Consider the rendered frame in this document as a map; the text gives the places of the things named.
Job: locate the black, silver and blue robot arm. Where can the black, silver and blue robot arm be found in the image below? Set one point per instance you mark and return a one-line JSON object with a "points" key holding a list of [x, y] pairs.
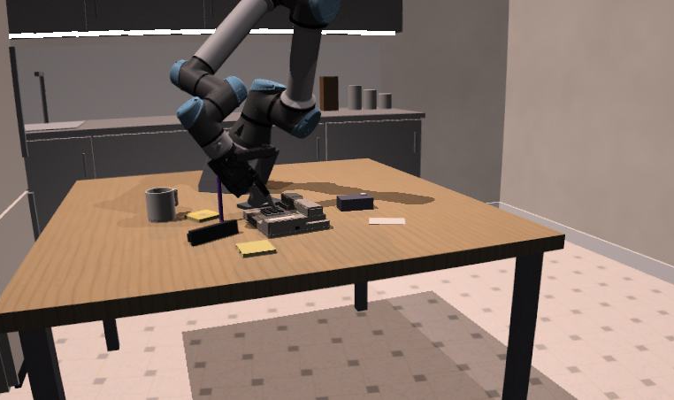
{"points": [[215, 99]]}

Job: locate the yellow square sticky pad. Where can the yellow square sticky pad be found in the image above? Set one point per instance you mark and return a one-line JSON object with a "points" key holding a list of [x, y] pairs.
{"points": [[254, 249]]}

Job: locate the yellow sticky note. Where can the yellow sticky note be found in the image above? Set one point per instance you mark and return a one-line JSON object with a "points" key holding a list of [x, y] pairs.
{"points": [[202, 216]]}

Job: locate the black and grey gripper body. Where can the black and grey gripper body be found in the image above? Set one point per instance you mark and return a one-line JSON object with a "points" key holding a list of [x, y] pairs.
{"points": [[233, 173]]}

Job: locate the white sheet of paper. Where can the white sheet of paper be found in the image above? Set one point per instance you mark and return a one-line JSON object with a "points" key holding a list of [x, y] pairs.
{"points": [[387, 221]]}

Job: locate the beige desk phone body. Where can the beige desk phone body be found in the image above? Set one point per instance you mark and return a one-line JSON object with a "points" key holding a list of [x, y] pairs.
{"points": [[285, 220]]}

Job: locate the grey mug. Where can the grey mug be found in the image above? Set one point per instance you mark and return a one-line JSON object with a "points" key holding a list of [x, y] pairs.
{"points": [[160, 205]]}

